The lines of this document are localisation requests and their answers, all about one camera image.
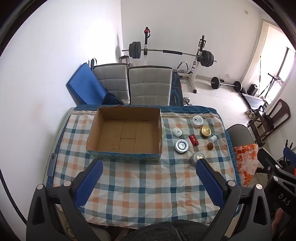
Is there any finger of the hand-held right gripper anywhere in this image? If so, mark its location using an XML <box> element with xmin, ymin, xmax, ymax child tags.
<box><xmin>282</xmin><ymin>139</ymin><xmax>296</xmax><ymax>172</ymax></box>
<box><xmin>256</xmin><ymin>148</ymin><xmax>281</xmax><ymax>183</ymax></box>

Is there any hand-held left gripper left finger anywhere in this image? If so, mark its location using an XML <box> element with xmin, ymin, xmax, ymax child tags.
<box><xmin>26</xmin><ymin>160</ymin><xmax>104</xmax><ymax>241</ymax></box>

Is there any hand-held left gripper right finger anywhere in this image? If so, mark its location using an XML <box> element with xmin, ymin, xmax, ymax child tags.
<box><xmin>195</xmin><ymin>159</ymin><xmax>271</xmax><ymax>241</ymax></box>

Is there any silver round jar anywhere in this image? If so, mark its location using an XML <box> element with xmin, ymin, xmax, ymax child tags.
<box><xmin>190</xmin><ymin>152</ymin><xmax>206</xmax><ymax>168</ymax></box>

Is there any white rimmed round tin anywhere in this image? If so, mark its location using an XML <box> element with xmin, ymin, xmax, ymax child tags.
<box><xmin>174</xmin><ymin>139</ymin><xmax>189</xmax><ymax>154</ymax></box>

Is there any gold lid round tin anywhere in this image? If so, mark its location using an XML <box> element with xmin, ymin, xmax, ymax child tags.
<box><xmin>200</xmin><ymin>126</ymin><xmax>212</xmax><ymax>138</ymax></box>

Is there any cardboard box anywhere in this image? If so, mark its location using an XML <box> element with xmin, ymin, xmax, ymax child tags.
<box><xmin>86</xmin><ymin>106</ymin><xmax>163</xmax><ymax>162</ymax></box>

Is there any white round jar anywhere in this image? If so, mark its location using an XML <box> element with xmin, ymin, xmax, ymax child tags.
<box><xmin>192</xmin><ymin>115</ymin><xmax>204</xmax><ymax>127</ymax></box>

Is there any person's right hand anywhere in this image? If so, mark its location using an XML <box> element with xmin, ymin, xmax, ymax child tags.
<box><xmin>271</xmin><ymin>208</ymin><xmax>286</xmax><ymax>235</ymax></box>

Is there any orange white cushion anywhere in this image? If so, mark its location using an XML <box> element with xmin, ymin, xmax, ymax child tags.
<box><xmin>233</xmin><ymin>144</ymin><xmax>259</xmax><ymax>187</ymax></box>

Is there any grey round-back chair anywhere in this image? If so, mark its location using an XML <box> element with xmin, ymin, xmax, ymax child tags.
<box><xmin>225</xmin><ymin>124</ymin><xmax>255</xmax><ymax>149</ymax></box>

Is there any grey table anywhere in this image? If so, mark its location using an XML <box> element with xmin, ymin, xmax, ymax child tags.
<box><xmin>47</xmin><ymin>108</ymin><xmax>74</xmax><ymax>183</ymax></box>

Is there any dark wooden chair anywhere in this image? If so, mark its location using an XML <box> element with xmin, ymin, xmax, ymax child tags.
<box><xmin>247</xmin><ymin>99</ymin><xmax>291</xmax><ymax>146</ymax></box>

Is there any checkered tablecloth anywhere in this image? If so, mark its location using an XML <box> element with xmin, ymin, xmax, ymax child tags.
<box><xmin>46</xmin><ymin>105</ymin><xmax>242</xmax><ymax>230</ymax></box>

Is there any black treadmill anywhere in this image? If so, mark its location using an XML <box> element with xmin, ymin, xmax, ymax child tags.
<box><xmin>242</xmin><ymin>93</ymin><xmax>269</xmax><ymax>109</ymax></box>

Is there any dark fuzzy clothing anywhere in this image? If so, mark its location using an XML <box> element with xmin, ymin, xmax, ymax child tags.
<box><xmin>102</xmin><ymin>220</ymin><xmax>208</xmax><ymax>241</ymax></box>

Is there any black tripod stand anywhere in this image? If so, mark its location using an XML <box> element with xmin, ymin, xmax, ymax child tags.
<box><xmin>259</xmin><ymin>56</ymin><xmax>284</xmax><ymax>98</ymax></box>

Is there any dark blue cloth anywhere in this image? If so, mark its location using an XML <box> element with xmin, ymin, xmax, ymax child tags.
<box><xmin>103</xmin><ymin>93</ymin><xmax>124</xmax><ymax>105</ymax></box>

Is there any bright window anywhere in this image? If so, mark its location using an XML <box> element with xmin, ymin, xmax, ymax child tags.
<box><xmin>276</xmin><ymin>46</ymin><xmax>296</xmax><ymax>93</ymax></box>

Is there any short barbell with black plates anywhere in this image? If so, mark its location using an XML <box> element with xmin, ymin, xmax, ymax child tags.
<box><xmin>210</xmin><ymin>76</ymin><xmax>243</xmax><ymax>93</ymax></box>

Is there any blue foam mat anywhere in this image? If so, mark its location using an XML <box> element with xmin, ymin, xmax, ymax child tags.
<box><xmin>66</xmin><ymin>63</ymin><xmax>109</xmax><ymax>105</ymax></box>

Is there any grey padded chair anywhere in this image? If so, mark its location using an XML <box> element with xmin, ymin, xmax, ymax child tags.
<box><xmin>93</xmin><ymin>64</ymin><xmax>130</xmax><ymax>105</ymax></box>
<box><xmin>128</xmin><ymin>66</ymin><xmax>173</xmax><ymax>106</ymax></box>

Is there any barbell on rack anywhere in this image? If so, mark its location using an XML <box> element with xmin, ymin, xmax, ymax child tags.
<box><xmin>141</xmin><ymin>27</ymin><xmax>207</xmax><ymax>94</ymax></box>

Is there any long barbell with black plates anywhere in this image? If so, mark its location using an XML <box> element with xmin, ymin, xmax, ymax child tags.
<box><xmin>122</xmin><ymin>41</ymin><xmax>217</xmax><ymax>67</ymax></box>

